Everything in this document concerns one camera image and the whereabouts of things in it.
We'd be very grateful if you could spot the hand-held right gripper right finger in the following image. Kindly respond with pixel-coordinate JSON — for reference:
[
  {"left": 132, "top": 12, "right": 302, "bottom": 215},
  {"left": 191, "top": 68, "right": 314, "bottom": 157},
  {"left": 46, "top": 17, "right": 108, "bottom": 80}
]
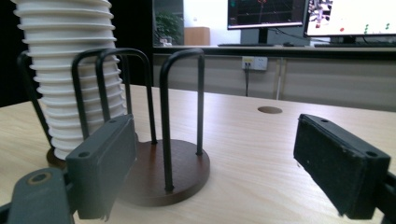
[{"left": 292, "top": 113, "right": 392, "bottom": 220}]

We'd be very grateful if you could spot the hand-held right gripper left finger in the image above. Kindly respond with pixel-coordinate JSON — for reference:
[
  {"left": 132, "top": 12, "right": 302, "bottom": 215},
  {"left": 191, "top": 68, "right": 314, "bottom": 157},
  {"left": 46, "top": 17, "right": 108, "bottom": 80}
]
[{"left": 64, "top": 113, "right": 138, "bottom": 222}]

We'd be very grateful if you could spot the dark wooden wire cup holder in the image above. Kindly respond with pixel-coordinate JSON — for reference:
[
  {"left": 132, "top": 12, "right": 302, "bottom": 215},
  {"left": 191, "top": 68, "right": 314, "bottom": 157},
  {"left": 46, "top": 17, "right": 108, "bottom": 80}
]
[{"left": 17, "top": 47, "right": 211, "bottom": 207}]

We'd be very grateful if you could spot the stack of white paper cups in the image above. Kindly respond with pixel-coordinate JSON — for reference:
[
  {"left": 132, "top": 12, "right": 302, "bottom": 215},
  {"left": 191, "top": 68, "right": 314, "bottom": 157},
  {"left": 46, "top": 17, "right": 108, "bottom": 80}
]
[{"left": 10, "top": 0, "right": 129, "bottom": 161}]

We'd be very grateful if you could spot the dark background desk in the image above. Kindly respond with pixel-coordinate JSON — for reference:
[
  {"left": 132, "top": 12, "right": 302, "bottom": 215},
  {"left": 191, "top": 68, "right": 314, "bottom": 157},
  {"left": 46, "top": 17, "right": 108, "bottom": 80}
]
[{"left": 152, "top": 45, "right": 396, "bottom": 62}]

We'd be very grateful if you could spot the white screen monitor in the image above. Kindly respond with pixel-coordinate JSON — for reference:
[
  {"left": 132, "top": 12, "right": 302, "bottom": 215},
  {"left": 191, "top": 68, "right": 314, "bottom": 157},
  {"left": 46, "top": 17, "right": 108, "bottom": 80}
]
[{"left": 304, "top": 0, "right": 396, "bottom": 45}]

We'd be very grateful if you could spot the green potted plant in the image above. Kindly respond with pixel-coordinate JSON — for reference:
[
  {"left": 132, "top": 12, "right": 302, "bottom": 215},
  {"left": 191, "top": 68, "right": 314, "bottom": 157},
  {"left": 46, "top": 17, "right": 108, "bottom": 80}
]
[{"left": 154, "top": 10, "right": 184, "bottom": 46}]

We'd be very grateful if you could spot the black keyboard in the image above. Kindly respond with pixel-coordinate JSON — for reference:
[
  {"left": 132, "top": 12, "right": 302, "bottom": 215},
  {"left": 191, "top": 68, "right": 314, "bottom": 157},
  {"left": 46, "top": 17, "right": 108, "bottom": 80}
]
[{"left": 218, "top": 42, "right": 275, "bottom": 48}]

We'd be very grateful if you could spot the brown box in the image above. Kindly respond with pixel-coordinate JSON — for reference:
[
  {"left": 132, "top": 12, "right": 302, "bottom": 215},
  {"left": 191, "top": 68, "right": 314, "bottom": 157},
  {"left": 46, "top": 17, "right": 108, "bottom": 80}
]
[{"left": 183, "top": 26, "right": 211, "bottom": 47}]

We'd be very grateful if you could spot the dark screen monitor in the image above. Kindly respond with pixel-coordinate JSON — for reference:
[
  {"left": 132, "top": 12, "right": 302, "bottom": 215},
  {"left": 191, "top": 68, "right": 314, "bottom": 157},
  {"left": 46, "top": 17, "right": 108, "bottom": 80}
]
[{"left": 227, "top": 0, "right": 307, "bottom": 45}]

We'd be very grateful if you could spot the pale wall conduit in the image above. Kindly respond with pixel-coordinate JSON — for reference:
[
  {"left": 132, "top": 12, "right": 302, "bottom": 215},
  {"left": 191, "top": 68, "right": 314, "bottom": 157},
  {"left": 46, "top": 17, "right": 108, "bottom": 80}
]
[{"left": 275, "top": 57, "right": 286, "bottom": 101}]

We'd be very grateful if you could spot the black socket cable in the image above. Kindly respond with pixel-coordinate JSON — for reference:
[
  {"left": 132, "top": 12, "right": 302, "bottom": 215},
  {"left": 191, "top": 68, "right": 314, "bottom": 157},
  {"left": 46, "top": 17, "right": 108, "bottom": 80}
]
[{"left": 244, "top": 63, "right": 250, "bottom": 97}]

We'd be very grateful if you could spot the white wall socket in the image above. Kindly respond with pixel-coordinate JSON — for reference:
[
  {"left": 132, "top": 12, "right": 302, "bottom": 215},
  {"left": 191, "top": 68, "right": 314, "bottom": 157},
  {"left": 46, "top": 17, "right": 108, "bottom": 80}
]
[{"left": 241, "top": 56, "right": 269, "bottom": 72}]

